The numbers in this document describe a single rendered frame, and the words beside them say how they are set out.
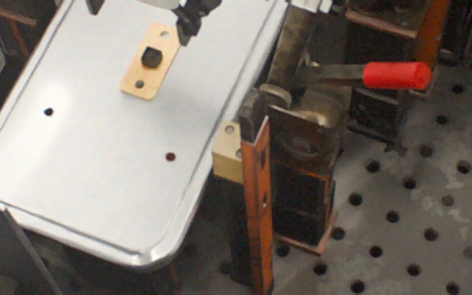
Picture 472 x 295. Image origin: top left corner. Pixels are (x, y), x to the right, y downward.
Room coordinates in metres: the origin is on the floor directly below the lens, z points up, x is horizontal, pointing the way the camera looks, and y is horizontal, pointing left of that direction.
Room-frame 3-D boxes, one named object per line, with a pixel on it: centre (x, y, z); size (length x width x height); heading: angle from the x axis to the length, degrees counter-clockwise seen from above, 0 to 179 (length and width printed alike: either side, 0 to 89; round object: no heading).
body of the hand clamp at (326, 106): (0.45, -0.07, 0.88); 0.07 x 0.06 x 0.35; 62
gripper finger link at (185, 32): (0.50, 0.02, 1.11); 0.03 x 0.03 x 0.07; 62
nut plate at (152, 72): (0.53, 0.07, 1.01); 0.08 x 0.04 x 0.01; 152
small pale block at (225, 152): (0.40, 0.00, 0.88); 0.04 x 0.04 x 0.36; 62
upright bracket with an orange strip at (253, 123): (0.37, -0.02, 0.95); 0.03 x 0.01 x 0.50; 152
